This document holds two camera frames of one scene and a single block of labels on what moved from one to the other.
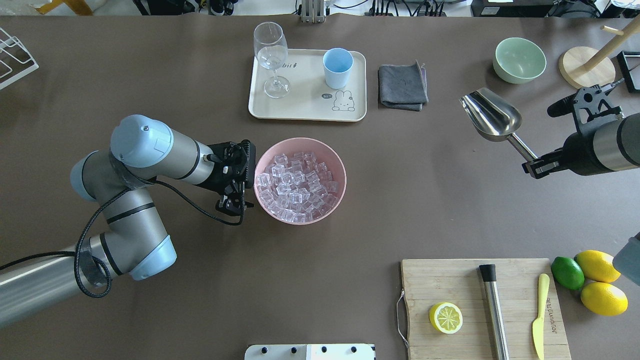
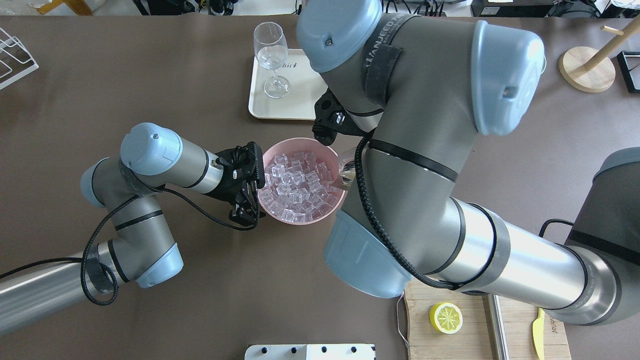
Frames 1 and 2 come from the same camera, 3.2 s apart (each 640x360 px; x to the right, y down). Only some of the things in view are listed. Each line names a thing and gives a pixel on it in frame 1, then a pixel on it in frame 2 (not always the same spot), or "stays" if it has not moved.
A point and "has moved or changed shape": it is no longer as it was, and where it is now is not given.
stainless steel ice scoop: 495,119 has moved or changed shape
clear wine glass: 271,48 stays
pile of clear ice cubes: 299,188 stays
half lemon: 446,317 stays
